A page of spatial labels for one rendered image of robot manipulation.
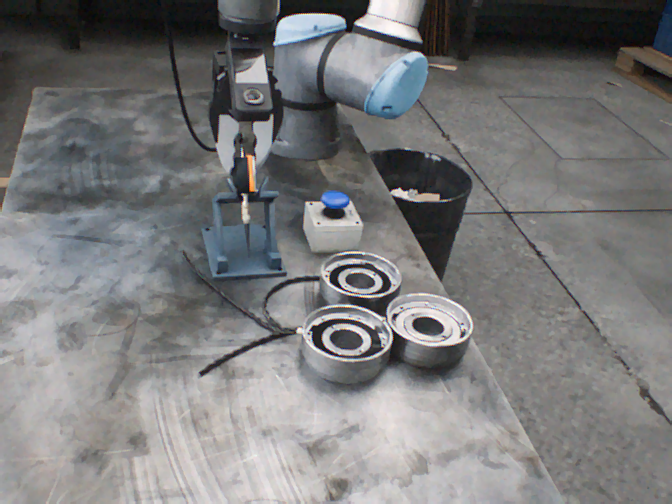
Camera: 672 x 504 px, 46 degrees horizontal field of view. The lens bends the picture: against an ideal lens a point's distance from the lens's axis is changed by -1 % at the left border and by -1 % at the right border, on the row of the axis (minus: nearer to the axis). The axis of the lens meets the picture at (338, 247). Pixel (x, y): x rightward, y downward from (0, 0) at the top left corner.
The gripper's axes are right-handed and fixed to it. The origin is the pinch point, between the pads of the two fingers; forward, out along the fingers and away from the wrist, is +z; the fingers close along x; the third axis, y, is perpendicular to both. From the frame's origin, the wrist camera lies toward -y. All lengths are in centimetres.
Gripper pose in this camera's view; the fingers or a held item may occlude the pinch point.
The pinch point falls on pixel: (243, 167)
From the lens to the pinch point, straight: 107.2
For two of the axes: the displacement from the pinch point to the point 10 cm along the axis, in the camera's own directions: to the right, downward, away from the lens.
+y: -2.6, -5.3, 8.1
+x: -9.6, 0.5, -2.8
